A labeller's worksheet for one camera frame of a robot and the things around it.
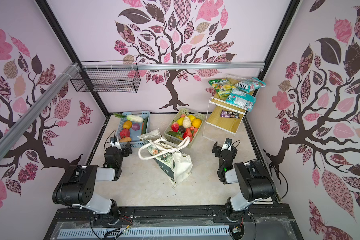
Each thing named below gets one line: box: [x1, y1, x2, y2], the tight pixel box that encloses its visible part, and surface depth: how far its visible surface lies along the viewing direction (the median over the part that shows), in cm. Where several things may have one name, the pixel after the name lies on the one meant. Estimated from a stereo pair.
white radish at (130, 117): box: [113, 113, 144, 123], surface depth 112 cm
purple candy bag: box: [220, 109, 240, 119], surface depth 98 cm
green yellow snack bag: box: [208, 78, 237, 98], surface depth 87 cm
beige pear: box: [182, 116, 192, 128], surface depth 107 cm
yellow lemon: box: [187, 114, 196, 122], surface depth 112 cm
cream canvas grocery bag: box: [137, 128, 193, 188], surface depth 79 cm
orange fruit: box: [191, 118, 202, 128], surface depth 108 cm
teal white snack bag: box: [235, 77, 266, 93], surface depth 84 cm
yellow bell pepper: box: [123, 120, 132, 129], surface depth 109 cm
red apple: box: [171, 122, 180, 133], surface depth 105 cm
